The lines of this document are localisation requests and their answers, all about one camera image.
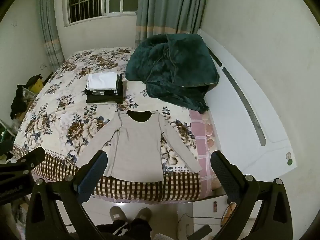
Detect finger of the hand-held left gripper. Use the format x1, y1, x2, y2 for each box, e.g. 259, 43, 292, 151
0, 147, 46, 178

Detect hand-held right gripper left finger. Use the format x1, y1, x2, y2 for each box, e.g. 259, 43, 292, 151
26, 150, 108, 240

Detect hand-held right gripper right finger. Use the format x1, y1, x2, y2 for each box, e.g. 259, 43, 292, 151
211, 150, 293, 240

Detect grey long-sleeve shirt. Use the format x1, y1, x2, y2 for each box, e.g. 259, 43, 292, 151
75, 110, 203, 183

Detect stack of folded dark clothes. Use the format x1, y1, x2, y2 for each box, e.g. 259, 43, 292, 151
85, 73, 124, 104

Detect pink checked mattress pad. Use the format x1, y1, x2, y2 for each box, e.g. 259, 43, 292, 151
188, 109, 222, 198

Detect white bedside cabinet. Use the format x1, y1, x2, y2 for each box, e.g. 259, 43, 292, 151
192, 194, 263, 233

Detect person's left grey shoe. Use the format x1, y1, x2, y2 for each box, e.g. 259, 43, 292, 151
109, 206, 128, 222

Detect person's grey shoe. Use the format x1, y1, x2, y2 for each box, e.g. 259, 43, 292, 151
136, 207, 152, 222
109, 206, 128, 222

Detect white bed headboard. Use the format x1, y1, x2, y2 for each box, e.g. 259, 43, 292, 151
196, 29, 298, 182

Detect floral bedsheet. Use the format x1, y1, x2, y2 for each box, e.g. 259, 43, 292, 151
12, 46, 203, 203

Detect black flat device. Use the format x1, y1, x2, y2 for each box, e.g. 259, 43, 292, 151
194, 224, 213, 239

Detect black cloth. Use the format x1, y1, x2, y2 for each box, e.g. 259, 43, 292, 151
10, 74, 42, 120

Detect person's black pants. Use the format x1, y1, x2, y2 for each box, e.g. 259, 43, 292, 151
96, 218, 153, 240

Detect person's right grey shoe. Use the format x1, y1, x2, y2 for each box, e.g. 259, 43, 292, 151
136, 207, 152, 222

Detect yellow box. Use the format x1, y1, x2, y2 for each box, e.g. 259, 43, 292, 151
28, 79, 45, 96

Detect white folded garment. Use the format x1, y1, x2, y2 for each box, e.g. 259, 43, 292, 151
86, 72, 118, 91

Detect dark green plush blanket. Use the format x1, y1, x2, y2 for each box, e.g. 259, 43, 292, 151
125, 33, 220, 115

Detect grey-green curtain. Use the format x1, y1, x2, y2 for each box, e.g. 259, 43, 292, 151
37, 0, 66, 68
135, 0, 211, 48

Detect barred window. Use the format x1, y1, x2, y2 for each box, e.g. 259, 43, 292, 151
62, 0, 141, 28

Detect black cable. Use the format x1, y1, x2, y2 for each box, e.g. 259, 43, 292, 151
176, 205, 232, 233

